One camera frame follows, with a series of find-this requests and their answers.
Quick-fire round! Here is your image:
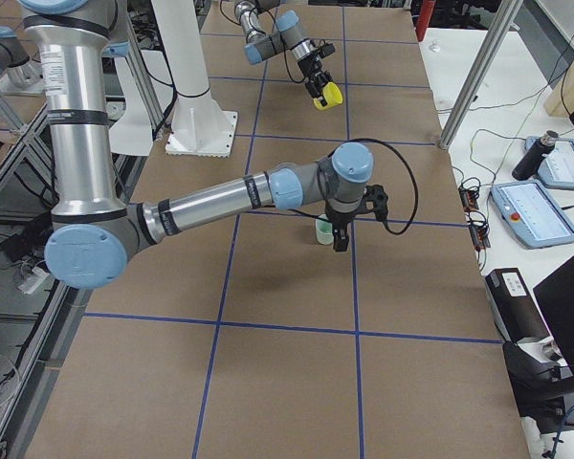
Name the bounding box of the blue teach pendant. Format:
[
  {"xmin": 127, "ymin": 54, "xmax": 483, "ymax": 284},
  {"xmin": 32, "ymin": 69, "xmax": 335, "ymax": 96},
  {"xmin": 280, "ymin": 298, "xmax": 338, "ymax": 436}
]
[
  {"xmin": 491, "ymin": 180, "xmax": 574, "ymax": 249},
  {"xmin": 536, "ymin": 138, "xmax": 574, "ymax": 190}
]

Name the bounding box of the green plastic cup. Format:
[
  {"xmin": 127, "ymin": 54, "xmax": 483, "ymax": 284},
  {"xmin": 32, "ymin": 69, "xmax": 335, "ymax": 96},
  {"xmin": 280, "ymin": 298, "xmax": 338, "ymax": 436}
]
[{"xmin": 315, "ymin": 214, "xmax": 334, "ymax": 246}]

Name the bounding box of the near blue teach pendant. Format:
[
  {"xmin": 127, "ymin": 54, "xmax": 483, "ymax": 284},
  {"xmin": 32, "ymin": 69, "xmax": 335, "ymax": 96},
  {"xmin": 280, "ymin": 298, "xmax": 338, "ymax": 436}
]
[{"xmin": 491, "ymin": 180, "xmax": 574, "ymax": 249}]

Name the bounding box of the black water bottle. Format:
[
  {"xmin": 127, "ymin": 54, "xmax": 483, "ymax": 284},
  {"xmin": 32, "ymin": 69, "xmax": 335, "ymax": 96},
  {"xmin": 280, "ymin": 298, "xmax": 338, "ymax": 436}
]
[{"xmin": 511, "ymin": 130, "xmax": 559, "ymax": 181}]

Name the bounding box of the small circuit board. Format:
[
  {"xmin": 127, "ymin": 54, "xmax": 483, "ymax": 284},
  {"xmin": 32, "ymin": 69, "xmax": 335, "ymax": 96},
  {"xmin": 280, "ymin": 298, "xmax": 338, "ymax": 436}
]
[{"xmin": 458, "ymin": 187, "xmax": 479, "ymax": 212}]

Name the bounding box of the white pedestal column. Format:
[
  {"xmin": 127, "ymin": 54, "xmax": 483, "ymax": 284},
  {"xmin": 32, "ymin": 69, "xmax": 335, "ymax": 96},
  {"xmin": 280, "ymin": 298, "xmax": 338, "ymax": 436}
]
[{"xmin": 152, "ymin": 0, "xmax": 238, "ymax": 157}]

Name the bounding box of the black monitor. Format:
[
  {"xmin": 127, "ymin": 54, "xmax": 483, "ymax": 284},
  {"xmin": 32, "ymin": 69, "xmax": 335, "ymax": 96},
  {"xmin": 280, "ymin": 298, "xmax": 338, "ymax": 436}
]
[{"xmin": 534, "ymin": 255, "xmax": 574, "ymax": 369}]

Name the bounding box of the aluminium frame post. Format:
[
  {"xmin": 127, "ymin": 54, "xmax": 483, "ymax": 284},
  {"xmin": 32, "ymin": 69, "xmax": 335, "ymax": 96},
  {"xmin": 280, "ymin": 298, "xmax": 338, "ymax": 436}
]
[{"xmin": 438, "ymin": 0, "xmax": 523, "ymax": 150}]

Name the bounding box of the far blue teach pendant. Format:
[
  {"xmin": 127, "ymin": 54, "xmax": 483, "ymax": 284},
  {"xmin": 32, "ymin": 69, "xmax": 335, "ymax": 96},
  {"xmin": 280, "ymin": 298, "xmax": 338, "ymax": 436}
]
[{"xmin": 536, "ymin": 138, "xmax": 574, "ymax": 190}]

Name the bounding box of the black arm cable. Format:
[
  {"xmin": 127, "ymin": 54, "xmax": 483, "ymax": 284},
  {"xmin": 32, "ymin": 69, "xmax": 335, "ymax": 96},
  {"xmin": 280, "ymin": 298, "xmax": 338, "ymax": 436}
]
[
  {"xmin": 329, "ymin": 138, "xmax": 420, "ymax": 236},
  {"xmin": 262, "ymin": 9, "xmax": 312, "ymax": 87}
]

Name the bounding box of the yellow plastic cup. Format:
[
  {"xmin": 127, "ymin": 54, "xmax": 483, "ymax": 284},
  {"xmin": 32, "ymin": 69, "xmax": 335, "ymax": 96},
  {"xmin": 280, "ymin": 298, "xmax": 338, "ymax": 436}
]
[{"xmin": 314, "ymin": 82, "xmax": 343, "ymax": 111}]

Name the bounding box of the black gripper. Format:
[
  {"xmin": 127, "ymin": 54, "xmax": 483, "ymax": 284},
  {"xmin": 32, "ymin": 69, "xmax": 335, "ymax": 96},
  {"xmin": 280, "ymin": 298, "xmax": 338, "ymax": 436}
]
[
  {"xmin": 325, "ymin": 208, "xmax": 359, "ymax": 251},
  {"xmin": 298, "ymin": 50, "xmax": 333, "ymax": 98}
]

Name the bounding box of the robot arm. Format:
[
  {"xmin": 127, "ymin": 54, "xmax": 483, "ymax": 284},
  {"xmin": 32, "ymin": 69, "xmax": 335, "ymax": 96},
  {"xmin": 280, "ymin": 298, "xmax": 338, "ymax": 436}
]
[
  {"xmin": 225, "ymin": 1, "xmax": 342, "ymax": 110},
  {"xmin": 18, "ymin": 1, "xmax": 374, "ymax": 290}
]

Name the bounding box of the black box with label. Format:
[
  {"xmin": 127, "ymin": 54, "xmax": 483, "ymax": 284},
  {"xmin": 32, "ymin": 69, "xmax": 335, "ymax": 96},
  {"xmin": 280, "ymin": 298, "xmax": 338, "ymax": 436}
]
[{"xmin": 485, "ymin": 268, "xmax": 550, "ymax": 344}]

